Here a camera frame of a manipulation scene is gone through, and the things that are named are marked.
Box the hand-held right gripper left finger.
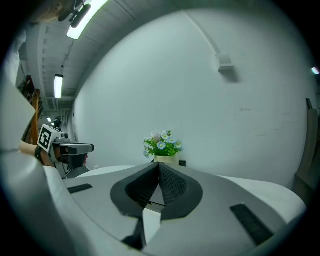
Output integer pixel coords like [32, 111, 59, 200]
[63, 161, 161, 251]

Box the white wall junction box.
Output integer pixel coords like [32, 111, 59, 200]
[215, 53, 236, 74]

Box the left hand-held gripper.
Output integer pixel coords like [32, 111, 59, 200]
[37, 124, 96, 178]

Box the potted flower plant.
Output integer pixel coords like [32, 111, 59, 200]
[143, 129, 185, 165]

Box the person's white shirt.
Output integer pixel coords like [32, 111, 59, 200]
[0, 24, 37, 154]

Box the long ceiling light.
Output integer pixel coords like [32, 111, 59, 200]
[65, 0, 110, 41]
[53, 73, 64, 100]

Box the white kidney-shaped table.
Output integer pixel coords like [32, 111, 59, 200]
[74, 164, 307, 224]

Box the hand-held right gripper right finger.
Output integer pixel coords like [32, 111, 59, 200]
[141, 161, 288, 256]

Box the dark wooden furniture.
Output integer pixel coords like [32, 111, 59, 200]
[21, 88, 43, 146]

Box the black head camera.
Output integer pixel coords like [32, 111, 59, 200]
[58, 0, 93, 29]

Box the person's left forearm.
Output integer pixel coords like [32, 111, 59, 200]
[19, 140, 55, 167]

